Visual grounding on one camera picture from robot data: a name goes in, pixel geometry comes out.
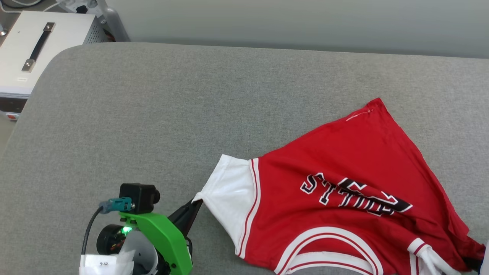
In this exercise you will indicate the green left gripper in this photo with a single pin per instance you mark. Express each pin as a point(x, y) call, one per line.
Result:
point(164, 236)

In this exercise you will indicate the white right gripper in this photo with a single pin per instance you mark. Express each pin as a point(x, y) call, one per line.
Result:
point(486, 259)

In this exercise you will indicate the red white basketball jersey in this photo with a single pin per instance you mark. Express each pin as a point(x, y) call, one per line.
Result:
point(344, 152)

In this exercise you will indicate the grey partition foot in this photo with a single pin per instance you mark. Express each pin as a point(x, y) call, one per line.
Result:
point(114, 26)

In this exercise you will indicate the white power supply box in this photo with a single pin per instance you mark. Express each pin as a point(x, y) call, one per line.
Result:
point(65, 34)

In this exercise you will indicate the white partition panel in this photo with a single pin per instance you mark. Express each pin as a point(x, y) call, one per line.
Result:
point(305, 23)

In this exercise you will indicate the white power strip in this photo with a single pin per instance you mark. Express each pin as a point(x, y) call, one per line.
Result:
point(68, 4)

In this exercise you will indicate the chrome chair base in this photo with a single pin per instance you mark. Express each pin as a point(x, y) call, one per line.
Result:
point(2, 30)

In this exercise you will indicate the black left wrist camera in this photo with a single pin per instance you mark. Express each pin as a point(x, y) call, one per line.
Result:
point(137, 196)

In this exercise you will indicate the teal left camera connector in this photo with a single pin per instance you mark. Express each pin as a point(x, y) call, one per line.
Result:
point(120, 204)

